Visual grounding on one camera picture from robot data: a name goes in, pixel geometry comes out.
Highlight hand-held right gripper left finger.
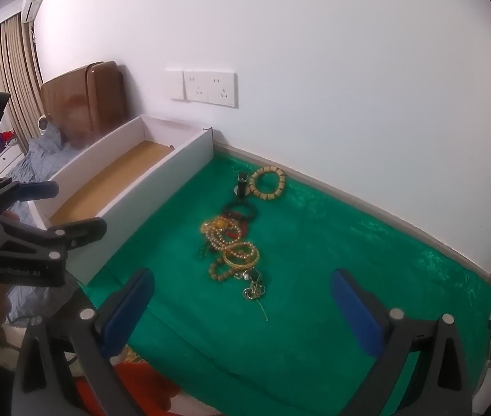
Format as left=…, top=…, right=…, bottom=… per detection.
left=14, top=268, right=156, bottom=416

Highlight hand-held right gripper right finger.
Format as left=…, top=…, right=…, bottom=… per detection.
left=331, top=269, right=475, bottom=416

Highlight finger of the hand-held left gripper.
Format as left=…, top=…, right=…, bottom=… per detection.
left=0, top=216, right=108, bottom=265
left=0, top=177, right=61, bottom=219

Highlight white cardboard box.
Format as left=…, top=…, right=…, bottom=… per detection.
left=26, top=115, right=214, bottom=287

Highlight gold bead necklace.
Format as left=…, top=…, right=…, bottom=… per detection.
left=201, top=219, right=243, bottom=255

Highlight black bead bracelet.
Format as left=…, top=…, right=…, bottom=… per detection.
left=223, top=199, right=258, bottom=223

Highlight blue quilt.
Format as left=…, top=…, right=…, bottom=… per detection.
left=0, top=125, right=87, bottom=326

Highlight colourful clothes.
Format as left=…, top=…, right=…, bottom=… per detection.
left=0, top=130, right=18, bottom=159

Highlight red cloth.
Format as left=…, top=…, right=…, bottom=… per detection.
left=74, top=346, right=229, bottom=416

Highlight green cloth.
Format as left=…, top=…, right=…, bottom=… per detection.
left=78, top=145, right=491, bottom=416

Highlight brown wooden headboard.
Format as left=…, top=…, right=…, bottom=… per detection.
left=40, top=61, right=125, bottom=146

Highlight beige striped curtain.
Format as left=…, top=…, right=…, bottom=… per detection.
left=0, top=13, right=47, bottom=155

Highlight gold bangle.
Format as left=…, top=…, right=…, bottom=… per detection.
left=223, top=243, right=260, bottom=269

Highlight small black cylinder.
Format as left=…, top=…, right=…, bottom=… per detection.
left=234, top=172, right=250, bottom=200

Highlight brown wooden bead bracelet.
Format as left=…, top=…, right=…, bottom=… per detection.
left=208, top=258, right=241, bottom=281

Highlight gold ring keychain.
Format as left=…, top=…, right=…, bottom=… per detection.
left=241, top=269, right=270, bottom=322

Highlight red bead bracelet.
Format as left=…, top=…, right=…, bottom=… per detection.
left=223, top=211, right=246, bottom=240

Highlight chunky light wooden bracelet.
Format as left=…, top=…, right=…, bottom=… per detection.
left=249, top=166, right=288, bottom=202

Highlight white light switch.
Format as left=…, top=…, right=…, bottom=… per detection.
left=165, top=68, right=185, bottom=100

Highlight white wall socket panel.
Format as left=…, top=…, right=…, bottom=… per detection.
left=183, top=69, right=238, bottom=109

